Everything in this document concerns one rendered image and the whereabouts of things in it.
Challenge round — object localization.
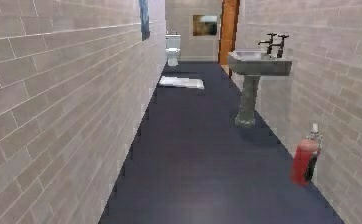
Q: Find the red fire extinguisher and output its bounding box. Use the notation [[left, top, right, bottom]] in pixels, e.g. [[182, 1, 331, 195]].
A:
[[290, 123, 324, 186]]

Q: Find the white floor cloth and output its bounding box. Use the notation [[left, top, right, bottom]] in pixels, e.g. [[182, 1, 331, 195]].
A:
[[158, 75, 206, 90]]

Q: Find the orange wooden door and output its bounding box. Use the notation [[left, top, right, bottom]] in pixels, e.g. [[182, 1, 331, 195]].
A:
[[218, 0, 241, 66]]

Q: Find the grey pedestal sink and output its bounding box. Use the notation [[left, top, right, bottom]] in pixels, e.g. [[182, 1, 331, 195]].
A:
[[227, 48, 293, 129]]

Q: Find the brown framed picture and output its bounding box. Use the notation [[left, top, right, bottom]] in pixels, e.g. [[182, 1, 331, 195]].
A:
[[192, 14, 219, 37]]

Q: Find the white toilet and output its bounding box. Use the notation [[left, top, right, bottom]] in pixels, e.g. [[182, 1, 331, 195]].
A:
[[165, 32, 182, 67]]

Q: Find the black tap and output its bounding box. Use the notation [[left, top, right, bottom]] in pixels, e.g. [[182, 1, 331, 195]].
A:
[[270, 34, 290, 59], [258, 32, 278, 56]]

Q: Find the blue framed picture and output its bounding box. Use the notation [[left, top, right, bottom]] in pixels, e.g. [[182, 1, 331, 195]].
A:
[[138, 0, 151, 42]]

